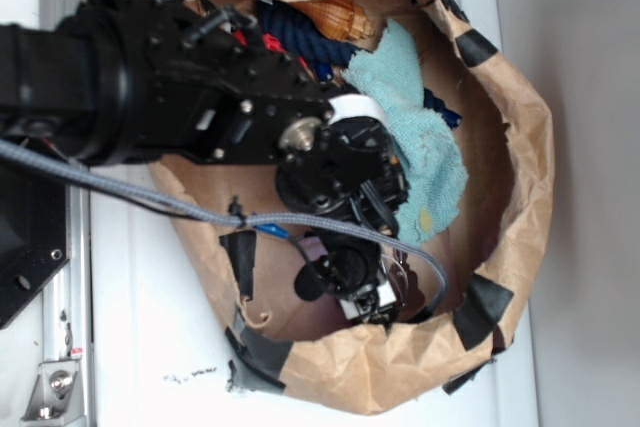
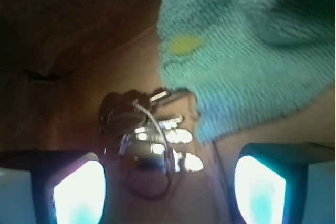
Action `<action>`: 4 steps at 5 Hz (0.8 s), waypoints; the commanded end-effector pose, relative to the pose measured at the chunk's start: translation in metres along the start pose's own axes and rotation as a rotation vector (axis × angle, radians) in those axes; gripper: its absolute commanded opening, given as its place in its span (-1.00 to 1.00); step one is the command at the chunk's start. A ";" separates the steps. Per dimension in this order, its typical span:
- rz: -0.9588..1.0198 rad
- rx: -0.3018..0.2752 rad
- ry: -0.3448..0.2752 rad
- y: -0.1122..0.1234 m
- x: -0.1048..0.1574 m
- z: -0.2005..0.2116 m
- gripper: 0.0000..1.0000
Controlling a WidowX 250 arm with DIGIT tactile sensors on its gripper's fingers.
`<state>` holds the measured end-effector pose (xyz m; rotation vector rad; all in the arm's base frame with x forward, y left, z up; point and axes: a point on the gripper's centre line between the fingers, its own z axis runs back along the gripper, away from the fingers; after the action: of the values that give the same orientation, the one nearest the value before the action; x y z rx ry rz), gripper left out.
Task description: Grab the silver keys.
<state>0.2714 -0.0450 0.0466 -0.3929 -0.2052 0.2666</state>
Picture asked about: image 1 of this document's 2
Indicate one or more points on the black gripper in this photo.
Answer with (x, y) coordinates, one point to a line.
(349, 171)

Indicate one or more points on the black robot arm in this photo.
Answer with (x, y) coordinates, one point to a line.
(129, 81)

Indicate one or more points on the teal terry cloth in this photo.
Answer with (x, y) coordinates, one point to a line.
(430, 156)

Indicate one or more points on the brown paper bag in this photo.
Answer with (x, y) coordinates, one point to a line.
(492, 250)

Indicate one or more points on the white tray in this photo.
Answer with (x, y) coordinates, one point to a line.
(161, 357)

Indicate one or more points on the red fabric flower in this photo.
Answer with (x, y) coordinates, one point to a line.
(271, 43)

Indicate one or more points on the brown striped seashell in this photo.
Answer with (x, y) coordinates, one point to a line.
(341, 20)

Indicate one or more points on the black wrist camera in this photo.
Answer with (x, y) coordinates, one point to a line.
(345, 267)

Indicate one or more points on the aluminium frame rail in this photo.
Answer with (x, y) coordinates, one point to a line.
(64, 390)

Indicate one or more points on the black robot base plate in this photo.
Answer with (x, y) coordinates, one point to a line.
(33, 238)

